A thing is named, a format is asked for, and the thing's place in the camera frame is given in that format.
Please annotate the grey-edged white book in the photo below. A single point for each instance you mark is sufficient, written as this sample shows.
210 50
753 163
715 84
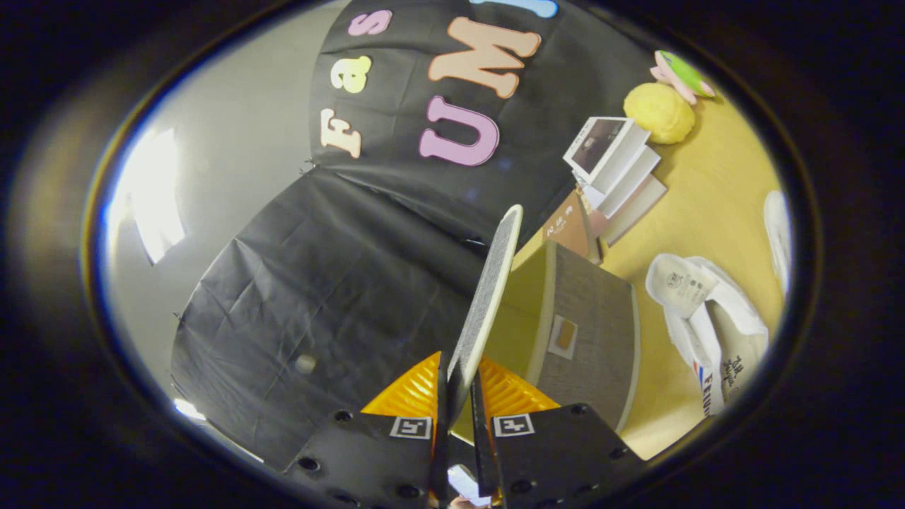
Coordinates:
640 208

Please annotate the ceiling light panel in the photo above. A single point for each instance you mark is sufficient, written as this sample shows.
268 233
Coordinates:
152 191

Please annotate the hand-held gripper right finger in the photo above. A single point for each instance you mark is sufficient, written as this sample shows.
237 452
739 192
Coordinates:
558 452

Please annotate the green and pink plush toy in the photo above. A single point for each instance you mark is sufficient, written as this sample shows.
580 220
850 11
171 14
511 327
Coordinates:
682 74

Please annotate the grey fabric storage box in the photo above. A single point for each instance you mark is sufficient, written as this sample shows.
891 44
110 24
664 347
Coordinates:
594 332

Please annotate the yellow plush ball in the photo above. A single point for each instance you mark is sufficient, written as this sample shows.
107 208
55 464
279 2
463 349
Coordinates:
661 113

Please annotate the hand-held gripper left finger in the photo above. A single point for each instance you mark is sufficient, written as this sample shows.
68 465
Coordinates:
368 459

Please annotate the white book with portrait cover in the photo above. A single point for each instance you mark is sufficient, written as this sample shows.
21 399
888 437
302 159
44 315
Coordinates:
601 145

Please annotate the black backdrop cloth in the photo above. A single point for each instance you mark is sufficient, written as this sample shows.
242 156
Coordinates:
339 268

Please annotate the brown book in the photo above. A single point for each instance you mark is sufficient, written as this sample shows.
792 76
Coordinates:
569 230

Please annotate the grey fabric storage box lid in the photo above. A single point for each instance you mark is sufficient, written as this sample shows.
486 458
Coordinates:
491 283

